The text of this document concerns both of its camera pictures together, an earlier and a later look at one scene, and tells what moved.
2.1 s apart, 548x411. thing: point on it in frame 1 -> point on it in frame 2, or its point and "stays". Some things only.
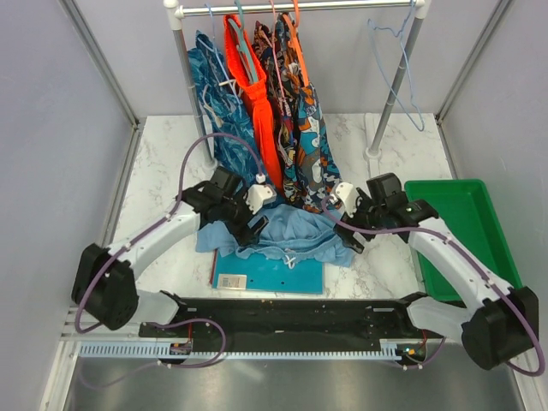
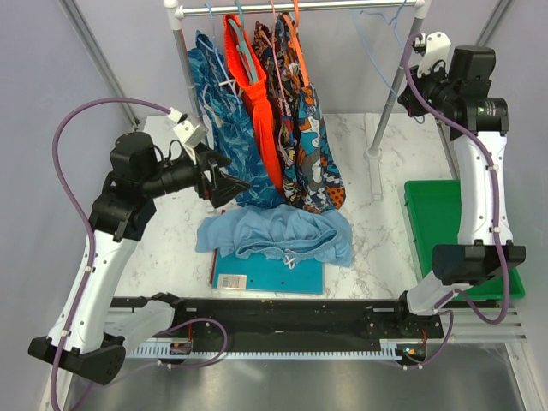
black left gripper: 242,233 -> 225,187
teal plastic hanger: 243,44 stays
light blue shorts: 288,232 stays
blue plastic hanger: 217,56 stays
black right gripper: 346,235 -> 412,103
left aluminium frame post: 116,82 stays
